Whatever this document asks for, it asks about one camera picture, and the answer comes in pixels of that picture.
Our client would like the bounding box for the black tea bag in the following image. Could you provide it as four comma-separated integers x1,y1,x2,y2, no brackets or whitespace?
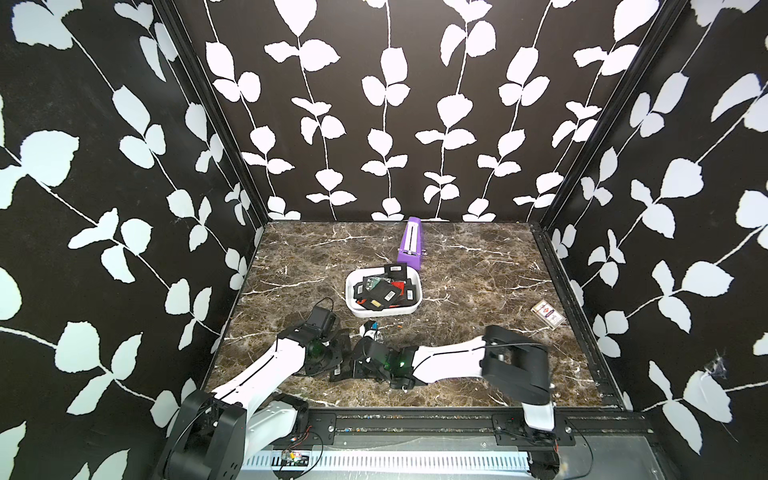
366,281,401,311
353,276,382,302

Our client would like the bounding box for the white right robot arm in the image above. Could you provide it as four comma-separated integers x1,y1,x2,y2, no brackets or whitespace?
339,321,555,432

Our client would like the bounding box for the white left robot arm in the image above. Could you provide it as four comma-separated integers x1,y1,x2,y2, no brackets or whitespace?
153,306,349,479

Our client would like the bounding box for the white plastic storage box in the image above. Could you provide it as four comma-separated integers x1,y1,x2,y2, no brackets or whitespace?
345,265,422,318

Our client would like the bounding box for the black tea bag barcode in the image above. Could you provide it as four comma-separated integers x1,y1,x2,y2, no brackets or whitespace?
384,263,408,282

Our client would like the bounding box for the purple metronome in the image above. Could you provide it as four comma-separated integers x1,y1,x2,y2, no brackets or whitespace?
397,217,424,271

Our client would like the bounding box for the white red card pack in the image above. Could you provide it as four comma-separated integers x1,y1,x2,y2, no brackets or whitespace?
531,300,567,329

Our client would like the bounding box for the perforated white metal rail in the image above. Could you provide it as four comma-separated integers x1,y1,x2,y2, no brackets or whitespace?
241,450,533,475

